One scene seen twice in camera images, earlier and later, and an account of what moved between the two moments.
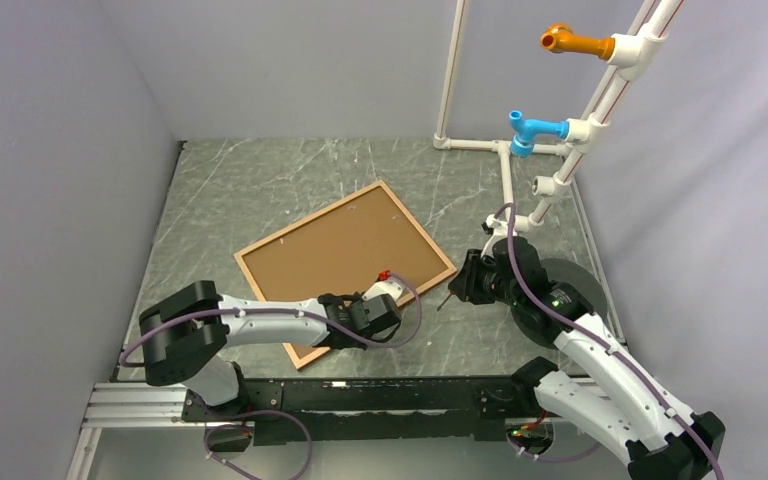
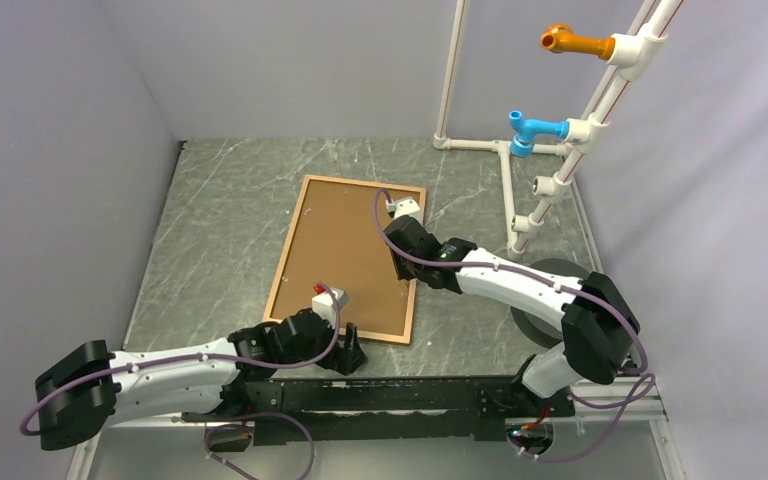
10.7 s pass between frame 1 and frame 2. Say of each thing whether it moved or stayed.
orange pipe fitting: stayed
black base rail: stayed
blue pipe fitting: stayed
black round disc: stayed
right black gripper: moved
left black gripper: moved
